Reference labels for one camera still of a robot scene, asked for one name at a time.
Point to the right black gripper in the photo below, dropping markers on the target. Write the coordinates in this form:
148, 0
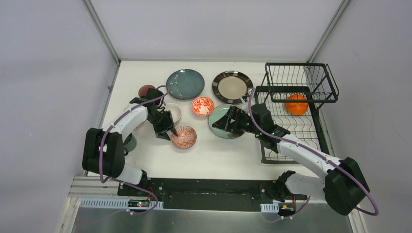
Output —
235, 113

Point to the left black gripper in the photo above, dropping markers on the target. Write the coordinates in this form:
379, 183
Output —
163, 125

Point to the orange floral pattern bowl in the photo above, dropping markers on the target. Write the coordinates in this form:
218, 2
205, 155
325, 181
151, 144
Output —
202, 106

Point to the orange bowl white inside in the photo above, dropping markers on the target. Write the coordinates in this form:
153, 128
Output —
297, 108

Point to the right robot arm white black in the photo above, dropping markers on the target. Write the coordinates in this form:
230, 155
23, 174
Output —
339, 182

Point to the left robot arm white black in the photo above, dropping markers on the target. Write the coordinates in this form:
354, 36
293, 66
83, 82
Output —
104, 149

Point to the teal flower plate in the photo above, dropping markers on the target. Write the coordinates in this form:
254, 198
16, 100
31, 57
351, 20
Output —
216, 114

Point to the plain white bowl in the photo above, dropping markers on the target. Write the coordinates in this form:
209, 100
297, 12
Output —
175, 111

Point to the black striped rim plate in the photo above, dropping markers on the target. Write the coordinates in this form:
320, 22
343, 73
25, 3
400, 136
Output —
230, 86

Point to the dark green mug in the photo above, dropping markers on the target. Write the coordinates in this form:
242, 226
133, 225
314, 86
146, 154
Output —
129, 144

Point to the dark red cup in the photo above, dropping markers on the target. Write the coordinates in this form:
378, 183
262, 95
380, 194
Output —
144, 89

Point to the dark blue plate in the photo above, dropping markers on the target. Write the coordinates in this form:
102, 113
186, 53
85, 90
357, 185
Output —
185, 84

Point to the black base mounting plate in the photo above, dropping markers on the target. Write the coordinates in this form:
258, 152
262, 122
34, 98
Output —
215, 195

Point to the black wire dish rack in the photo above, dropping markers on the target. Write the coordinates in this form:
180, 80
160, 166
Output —
315, 82

